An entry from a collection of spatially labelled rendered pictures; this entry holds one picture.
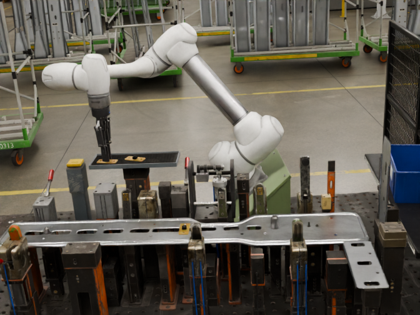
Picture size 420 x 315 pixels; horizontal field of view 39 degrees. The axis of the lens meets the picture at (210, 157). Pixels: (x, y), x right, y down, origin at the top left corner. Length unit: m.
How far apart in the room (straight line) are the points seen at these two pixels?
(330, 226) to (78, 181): 1.07
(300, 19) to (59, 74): 7.14
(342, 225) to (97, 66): 1.12
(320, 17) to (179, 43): 6.69
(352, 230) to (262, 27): 7.01
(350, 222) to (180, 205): 0.66
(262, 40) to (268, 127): 6.35
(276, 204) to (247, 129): 0.38
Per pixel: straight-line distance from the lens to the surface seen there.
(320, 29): 9.37
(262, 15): 9.03
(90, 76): 2.37
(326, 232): 2.20
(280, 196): 2.76
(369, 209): 3.06
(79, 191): 2.59
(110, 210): 2.39
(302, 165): 2.30
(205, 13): 11.69
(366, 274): 1.97
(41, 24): 9.96
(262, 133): 2.75
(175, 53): 2.80
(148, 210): 2.35
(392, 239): 2.11
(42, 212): 2.47
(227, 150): 2.82
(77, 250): 2.13
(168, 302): 2.35
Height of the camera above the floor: 2.05
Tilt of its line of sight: 21 degrees down
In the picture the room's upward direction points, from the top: 3 degrees counter-clockwise
